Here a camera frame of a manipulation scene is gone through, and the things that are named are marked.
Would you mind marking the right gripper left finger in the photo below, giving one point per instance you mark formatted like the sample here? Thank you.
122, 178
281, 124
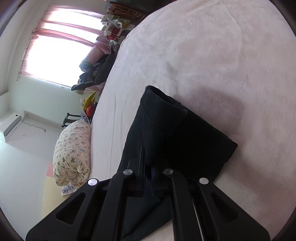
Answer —
96, 211

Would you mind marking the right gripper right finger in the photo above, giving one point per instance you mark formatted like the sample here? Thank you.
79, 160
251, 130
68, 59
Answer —
200, 210

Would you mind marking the black pants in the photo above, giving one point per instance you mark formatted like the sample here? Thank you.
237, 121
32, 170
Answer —
172, 137

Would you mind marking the cream and pink headboard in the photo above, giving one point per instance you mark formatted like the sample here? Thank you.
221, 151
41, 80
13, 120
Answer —
52, 196

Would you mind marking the round bear print cushion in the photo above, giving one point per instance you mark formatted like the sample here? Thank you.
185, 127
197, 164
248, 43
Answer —
71, 158

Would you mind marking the yellow and red toy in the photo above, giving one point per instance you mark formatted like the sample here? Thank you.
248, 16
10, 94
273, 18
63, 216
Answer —
89, 101

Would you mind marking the pile of dark clothes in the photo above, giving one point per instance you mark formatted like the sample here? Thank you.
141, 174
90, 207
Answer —
98, 73

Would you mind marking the pink fleece bed blanket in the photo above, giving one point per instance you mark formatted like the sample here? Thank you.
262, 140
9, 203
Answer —
233, 64

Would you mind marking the pink window curtain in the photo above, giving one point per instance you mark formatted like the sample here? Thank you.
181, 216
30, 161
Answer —
61, 39

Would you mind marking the cluttered pink shelf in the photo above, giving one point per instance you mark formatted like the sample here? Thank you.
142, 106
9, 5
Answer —
119, 21

